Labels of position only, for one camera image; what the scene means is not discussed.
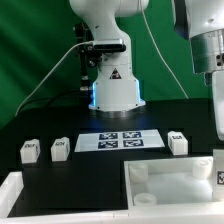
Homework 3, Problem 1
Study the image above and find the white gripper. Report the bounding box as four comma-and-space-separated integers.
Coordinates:
212, 70, 224, 141

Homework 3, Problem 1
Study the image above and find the white square table top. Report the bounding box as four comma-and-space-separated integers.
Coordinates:
124, 156, 215, 209

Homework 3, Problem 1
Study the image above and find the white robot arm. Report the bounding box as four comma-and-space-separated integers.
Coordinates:
69, 0, 224, 141

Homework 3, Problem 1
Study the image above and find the white sheet with markers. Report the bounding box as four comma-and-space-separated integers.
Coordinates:
75, 129, 164, 152

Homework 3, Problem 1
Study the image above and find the white L-shaped obstacle fence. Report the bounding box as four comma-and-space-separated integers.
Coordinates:
0, 159, 224, 224

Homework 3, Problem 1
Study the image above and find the white cable behind robot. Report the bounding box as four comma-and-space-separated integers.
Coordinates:
140, 0, 190, 100

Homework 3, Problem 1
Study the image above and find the grey camera on mount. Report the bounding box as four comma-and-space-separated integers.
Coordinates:
92, 39, 126, 53

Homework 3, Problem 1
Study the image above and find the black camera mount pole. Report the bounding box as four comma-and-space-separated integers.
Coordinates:
73, 22, 93, 92

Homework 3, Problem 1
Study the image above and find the white camera cable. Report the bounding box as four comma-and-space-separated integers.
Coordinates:
14, 40, 94, 118

